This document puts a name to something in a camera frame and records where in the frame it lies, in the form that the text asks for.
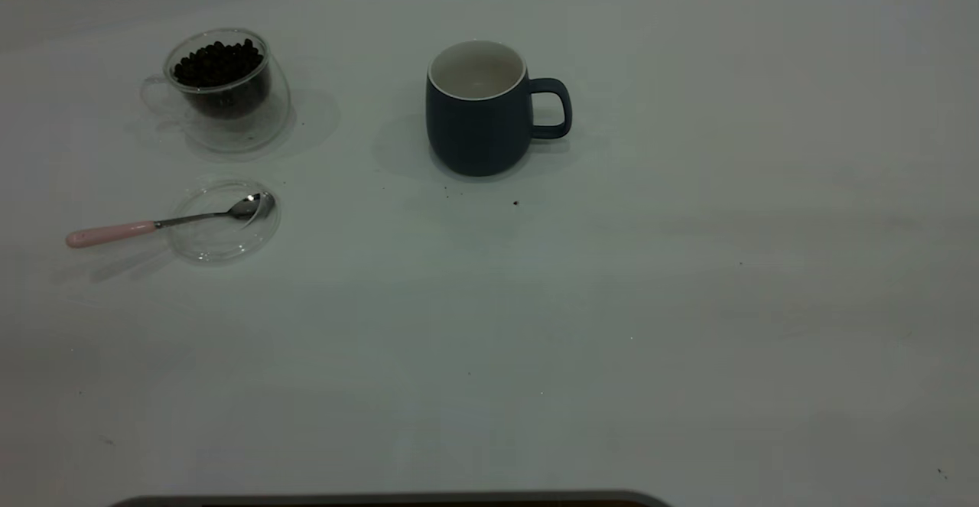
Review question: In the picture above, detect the pink handled metal spoon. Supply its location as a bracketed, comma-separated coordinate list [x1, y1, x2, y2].
[65, 192, 277, 250]

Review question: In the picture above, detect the dark coffee beans pile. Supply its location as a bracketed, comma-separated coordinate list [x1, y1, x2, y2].
[173, 38, 272, 119]

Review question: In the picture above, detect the dark blue-grey ceramic mug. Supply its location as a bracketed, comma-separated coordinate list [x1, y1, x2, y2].
[425, 39, 573, 177]

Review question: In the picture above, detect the clear round glass lid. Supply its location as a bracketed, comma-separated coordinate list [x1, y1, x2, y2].
[168, 177, 283, 265]

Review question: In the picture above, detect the clear double-wall glass cup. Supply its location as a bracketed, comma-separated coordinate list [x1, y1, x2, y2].
[140, 28, 293, 153]

